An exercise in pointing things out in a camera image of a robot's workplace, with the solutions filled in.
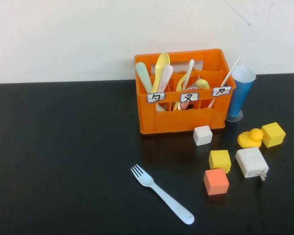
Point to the thin white plastic knife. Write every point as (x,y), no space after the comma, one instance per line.
(231,71)

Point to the pale pink spoon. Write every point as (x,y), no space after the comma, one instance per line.
(165,78)

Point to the paper label knife character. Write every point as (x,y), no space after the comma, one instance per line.
(221,91)

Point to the light blue plastic fork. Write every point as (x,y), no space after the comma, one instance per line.
(161,193)

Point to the yellow foam cube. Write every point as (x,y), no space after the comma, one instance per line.
(219,160)
(273,135)

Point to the paper label fork character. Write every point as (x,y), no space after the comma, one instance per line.
(189,97)

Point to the paper label spoon character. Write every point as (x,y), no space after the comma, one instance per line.
(156,97)

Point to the white plastic fork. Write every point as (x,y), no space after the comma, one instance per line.
(190,67)

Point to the yellow rubber duck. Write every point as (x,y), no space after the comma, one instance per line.
(250,139)

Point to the orange plastic cutlery crate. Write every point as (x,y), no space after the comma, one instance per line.
(183,121)

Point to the orange foam cube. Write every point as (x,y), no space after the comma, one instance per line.
(216,182)

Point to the white paper cone liner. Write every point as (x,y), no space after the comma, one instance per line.
(243,73)

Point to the pink plastic fork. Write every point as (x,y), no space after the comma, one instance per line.
(184,105)

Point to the white foam cube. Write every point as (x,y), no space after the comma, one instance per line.
(203,135)

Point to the white power adapter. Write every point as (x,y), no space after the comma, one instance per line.
(251,161)

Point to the yellow plastic fork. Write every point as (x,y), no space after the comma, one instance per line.
(182,82)

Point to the blue cone cup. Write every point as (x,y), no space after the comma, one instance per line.
(238,100)

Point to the yellow plastic spoon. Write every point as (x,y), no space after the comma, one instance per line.
(161,64)

